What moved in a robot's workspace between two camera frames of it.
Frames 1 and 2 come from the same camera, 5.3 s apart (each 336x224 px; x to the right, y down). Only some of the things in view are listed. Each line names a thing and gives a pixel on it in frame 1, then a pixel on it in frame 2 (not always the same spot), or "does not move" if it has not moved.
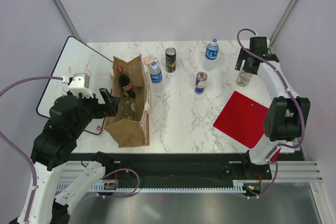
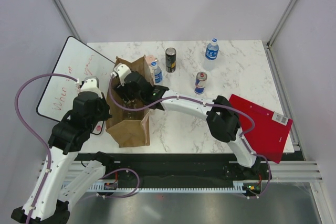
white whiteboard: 76,57 does not move
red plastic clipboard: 243,119 does not move
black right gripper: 243,55 -> 120,89
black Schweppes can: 170,60 does not move
